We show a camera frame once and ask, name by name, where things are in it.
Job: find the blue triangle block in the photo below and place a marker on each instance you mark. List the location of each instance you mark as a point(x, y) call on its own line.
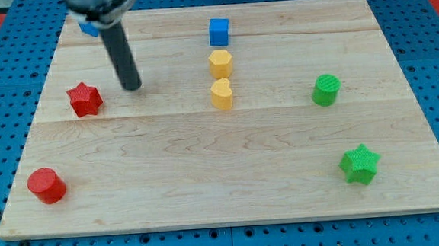
point(89, 29)

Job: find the grey robot arm end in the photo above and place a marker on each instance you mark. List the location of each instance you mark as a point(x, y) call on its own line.
point(100, 13)

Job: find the yellow heart block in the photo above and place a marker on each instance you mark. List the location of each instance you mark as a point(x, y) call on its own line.
point(221, 94)

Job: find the wooden board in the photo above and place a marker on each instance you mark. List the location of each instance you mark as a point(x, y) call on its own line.
point(163, 158)

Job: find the yellow hexagon block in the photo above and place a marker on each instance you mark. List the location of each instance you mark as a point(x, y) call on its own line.
point(220, 63)

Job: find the blue cube block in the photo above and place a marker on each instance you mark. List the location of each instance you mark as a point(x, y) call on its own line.
point(219, 32)

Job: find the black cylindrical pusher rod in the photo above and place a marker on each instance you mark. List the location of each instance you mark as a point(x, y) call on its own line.
point(118, 49)

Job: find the green cylinder block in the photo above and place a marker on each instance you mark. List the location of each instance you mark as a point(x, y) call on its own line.
point(325, 90)

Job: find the red star block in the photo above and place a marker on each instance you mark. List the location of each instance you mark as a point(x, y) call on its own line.
point(84, 100)

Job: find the green star block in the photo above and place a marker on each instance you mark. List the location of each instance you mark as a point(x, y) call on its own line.
point(359, 165)

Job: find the red cylinder block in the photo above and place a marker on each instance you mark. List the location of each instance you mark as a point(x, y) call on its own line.
point(46, 185)

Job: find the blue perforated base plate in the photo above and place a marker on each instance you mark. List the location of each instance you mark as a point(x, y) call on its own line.
point(28, 38)

